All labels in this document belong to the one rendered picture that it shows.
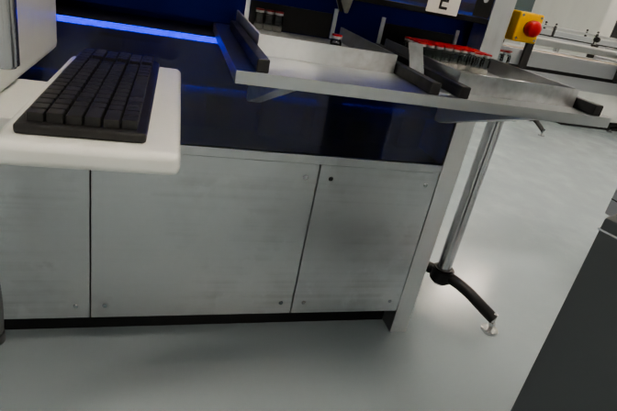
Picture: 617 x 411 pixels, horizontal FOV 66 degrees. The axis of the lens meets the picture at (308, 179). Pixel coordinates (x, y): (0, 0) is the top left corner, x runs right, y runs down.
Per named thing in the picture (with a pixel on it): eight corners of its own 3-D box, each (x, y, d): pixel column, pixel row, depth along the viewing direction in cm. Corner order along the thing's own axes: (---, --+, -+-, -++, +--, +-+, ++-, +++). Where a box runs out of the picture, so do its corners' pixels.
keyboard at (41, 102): (79, 58, 87) (79, 45, 86) (159, 68, 91) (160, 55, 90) (12, 133, 53) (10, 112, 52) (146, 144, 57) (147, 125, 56)
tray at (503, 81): (382, 53, 113) (386, 38, 112) (475, 67, 121) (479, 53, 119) (454, 92, 84) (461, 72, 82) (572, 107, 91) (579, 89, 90)
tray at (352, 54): (235, 25, 111) (237, 9, 110) (339, 41, 119) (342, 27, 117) (256, 54, 82) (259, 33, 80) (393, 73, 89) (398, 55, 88)
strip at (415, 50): (400, 72, 92) (408, 41, 90) (414, 74, 93) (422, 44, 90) (434, 93, 80) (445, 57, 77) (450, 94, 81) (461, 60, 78)
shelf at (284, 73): (212, 30, 111) (213, 22, 110) (470, 70, 131) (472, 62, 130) (234, 83, 69) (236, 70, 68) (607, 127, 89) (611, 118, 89)
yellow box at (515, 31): (495, 35, 127) (504, 7, 124) (517, 39, 129) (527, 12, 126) (512, 40, 120) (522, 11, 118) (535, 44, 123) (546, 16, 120)
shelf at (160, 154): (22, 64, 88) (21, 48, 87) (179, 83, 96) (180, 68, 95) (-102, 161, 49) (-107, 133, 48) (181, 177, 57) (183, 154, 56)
